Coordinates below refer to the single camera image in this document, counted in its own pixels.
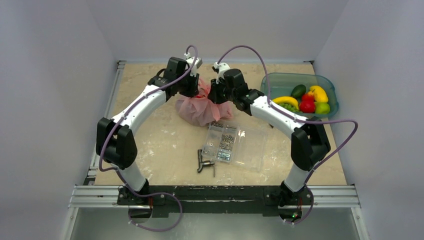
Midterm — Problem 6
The pink plastic bag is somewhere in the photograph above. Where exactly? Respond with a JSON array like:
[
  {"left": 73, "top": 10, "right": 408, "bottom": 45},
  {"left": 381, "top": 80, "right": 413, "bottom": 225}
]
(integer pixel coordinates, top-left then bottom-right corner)
[{"left": 175, "top": 79, "right": 234, "bottom": 127}]

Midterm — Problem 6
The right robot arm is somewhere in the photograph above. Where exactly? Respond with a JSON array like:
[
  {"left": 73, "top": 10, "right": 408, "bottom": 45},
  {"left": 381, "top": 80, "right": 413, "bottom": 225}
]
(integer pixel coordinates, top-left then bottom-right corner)
[{"left": 208, "top": 66, "right": 331, "bottom": 204}]

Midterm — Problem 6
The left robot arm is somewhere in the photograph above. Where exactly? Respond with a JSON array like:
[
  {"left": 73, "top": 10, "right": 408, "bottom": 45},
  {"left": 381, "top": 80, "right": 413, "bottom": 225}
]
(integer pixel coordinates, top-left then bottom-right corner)
[{"left": 96, "top": 55, "right": 203, "bottom": 205}]

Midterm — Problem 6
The clear plastic screw box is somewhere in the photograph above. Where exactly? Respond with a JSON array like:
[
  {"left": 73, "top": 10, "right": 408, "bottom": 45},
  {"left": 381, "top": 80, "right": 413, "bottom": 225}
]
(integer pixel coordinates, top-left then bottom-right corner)
[{"left": 201, "top": 120, "right": 267, "bottom": 172}]

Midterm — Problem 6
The teal plastic tub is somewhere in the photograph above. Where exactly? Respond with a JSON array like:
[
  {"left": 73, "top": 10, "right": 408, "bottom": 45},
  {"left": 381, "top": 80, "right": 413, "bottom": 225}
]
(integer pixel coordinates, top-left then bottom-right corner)
[{"left": 260, "top": 72, "right": 339, "bottom": 118}]

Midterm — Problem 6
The yellow banana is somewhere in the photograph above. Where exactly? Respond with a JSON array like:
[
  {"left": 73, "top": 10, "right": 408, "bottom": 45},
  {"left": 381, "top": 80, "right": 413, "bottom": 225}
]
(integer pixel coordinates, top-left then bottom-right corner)
[{"left": 272, "top": 96, "right": 299, "bottom": 110}]

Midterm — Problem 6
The green grapes bunch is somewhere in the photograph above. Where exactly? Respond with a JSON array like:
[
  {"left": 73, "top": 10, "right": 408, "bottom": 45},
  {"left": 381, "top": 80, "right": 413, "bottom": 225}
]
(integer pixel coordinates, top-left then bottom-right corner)
[{"left": 278, "top": 103, "right": 300, "bottom": 113}]

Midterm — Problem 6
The black metal tool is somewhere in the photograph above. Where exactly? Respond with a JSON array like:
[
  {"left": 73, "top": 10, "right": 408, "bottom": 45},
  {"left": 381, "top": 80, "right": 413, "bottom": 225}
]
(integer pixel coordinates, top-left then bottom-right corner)
[{"left": 197, "top": 149, "right": 216, "bottom": 177}]

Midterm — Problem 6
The dark green avocado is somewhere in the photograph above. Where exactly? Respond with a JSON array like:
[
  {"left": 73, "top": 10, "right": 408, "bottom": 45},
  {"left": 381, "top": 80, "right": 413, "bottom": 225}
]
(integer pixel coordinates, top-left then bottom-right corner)
[{"left": 290, "top": 84, "right": 307, "bottom": 99}]

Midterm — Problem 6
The red apple in tub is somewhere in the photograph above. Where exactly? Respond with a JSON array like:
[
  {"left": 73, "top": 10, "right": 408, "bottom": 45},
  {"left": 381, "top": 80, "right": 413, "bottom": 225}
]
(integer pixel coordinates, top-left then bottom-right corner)
[{"left": 299, "top": 92, "right": 315, "bottom": 113}]

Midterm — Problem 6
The green lime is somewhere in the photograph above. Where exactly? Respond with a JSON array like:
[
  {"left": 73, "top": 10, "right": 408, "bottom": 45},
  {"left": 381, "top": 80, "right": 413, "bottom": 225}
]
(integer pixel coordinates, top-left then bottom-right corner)
[{"left": 314, "top": 102, "right": 331, "bottom": 115}]

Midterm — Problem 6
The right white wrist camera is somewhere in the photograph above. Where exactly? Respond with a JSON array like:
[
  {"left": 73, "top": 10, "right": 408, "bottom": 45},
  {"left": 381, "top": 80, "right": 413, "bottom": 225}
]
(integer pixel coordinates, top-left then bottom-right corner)
[{"left": 212, "top": 62, "right": 231, "bottom": 84}]

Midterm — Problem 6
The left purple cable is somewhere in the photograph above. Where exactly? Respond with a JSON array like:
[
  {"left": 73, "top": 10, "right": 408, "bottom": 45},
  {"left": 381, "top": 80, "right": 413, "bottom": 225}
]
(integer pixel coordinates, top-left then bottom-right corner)
[{"left": 98, "top": 44, "right": 199, "bottom": 233}]

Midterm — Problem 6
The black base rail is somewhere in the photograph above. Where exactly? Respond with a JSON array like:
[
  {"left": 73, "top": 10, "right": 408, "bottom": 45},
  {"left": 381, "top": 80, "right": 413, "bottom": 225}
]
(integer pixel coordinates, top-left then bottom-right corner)
[{"left": 117, "top": 185, "right": 314, "bottom": 221}]

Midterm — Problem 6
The aluminium frame rail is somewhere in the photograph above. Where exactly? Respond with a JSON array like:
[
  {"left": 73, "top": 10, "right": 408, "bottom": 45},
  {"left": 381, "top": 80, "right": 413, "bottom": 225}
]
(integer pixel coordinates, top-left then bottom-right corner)
[{"left": 66, "top": 60, "right": 361, "bottom": 240}]

